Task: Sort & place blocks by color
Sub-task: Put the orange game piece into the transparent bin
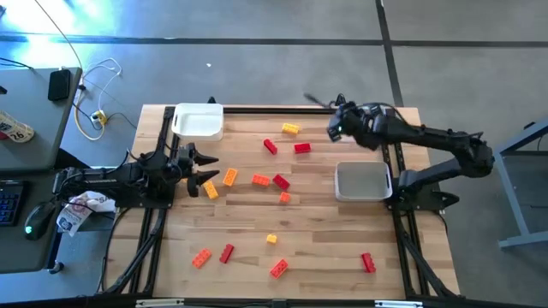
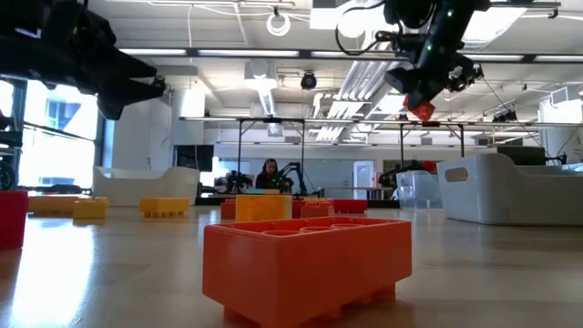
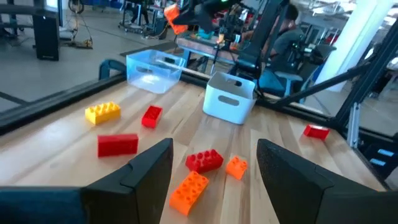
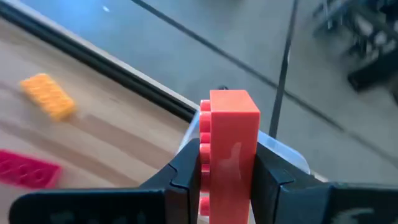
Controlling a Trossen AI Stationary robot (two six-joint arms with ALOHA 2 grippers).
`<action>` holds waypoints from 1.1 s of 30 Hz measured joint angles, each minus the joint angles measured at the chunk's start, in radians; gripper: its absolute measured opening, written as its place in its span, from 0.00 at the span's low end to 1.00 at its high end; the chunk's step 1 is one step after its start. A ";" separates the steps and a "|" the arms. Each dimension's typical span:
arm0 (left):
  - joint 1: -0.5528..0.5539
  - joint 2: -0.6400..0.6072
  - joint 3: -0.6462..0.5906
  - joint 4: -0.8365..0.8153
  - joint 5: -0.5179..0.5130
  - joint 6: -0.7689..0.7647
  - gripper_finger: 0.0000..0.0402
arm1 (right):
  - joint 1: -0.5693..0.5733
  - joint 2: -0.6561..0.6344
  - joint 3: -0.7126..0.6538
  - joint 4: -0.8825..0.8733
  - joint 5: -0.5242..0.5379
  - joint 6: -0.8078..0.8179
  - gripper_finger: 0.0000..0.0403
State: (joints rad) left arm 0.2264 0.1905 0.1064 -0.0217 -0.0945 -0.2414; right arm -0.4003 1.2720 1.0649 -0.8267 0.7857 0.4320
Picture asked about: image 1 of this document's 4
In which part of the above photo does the black computer mouse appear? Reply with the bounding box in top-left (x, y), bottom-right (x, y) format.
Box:
top-left (23, 200), bottom-right (57, 241)

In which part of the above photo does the grey metal table frame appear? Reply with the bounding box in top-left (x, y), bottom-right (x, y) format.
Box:
top-left (494, 118), bottom-right (548, 250)

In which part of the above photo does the grey desk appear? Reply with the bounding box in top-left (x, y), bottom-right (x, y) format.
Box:
top-left (0, 169), bottom-right (72, 275)
top-left (0, 67), bottom-right (83, 173)

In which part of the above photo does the white plastic bin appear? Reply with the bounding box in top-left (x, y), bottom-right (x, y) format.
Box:
top-left (170, 102), bottom-right (225, 142)

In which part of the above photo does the black aluminium table frame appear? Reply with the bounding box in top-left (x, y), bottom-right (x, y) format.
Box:
top-left (96, 96), bottom-right (462, 308)

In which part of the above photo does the paper tag with number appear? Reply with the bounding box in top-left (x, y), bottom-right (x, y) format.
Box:
top-left (0, 110), bottom-right (36, 145)

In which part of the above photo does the amber long toy block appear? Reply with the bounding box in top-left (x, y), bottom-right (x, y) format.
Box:
top-left (222, 167), bottom-right (239, 187)

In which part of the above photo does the black keyboard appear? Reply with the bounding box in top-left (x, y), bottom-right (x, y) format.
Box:
top-left (0, 179), bottom-right (30, 228)

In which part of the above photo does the silver metal bracket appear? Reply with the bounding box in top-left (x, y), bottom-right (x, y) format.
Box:
top-left (374, 299), bottom-right (424, 308)
top-left (135, 299), bottom-right (185, 308)

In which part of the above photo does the yellow cable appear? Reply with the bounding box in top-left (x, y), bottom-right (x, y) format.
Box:
top-left (73, 102), bottom-right (106, 142)

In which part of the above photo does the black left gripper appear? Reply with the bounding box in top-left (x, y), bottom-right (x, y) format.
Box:
top-left (173, 143), bottom-right (221, 198)

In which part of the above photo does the grey plastic bin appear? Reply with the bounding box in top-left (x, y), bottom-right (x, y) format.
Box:
top-left (334, 160), bottom-right (394, 203)

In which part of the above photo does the white cable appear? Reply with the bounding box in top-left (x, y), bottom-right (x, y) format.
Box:
top-left (80, 57), bottom-right (123, 116)

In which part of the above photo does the black rectangular device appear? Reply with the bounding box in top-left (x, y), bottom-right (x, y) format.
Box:
top-left (47, 68), bottom-right (73, 103)

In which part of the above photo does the crumpled printed bag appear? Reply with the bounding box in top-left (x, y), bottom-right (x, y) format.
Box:
top-left (55, 190), bottom-right (117, 238)

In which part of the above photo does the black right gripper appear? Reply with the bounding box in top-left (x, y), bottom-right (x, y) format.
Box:
top-left (302, 92), bottom-right (378, 151)

